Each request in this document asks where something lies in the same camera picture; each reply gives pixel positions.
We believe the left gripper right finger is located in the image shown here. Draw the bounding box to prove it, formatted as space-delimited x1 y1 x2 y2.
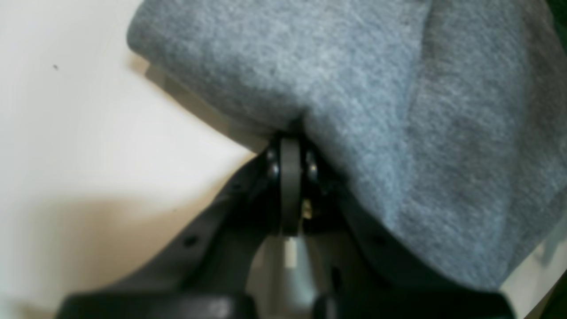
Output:
300 138 514 319

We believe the grey t-shirt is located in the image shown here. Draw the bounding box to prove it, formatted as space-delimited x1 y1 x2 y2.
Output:
127 0 566 289

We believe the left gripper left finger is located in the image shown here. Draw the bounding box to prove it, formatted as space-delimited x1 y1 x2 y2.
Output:
57 139 281 319

